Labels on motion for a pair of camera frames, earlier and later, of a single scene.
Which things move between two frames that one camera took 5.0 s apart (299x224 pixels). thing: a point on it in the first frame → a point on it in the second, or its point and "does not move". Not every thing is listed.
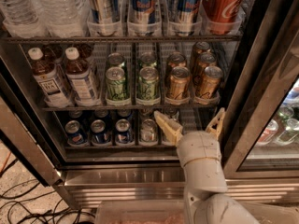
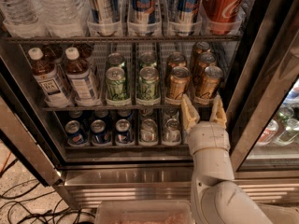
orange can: x=209 y=82 does not move
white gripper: x=198 y=147 → x=207 y=137
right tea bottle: x=80 y=79 does not move
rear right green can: x=148 y=60 does not move
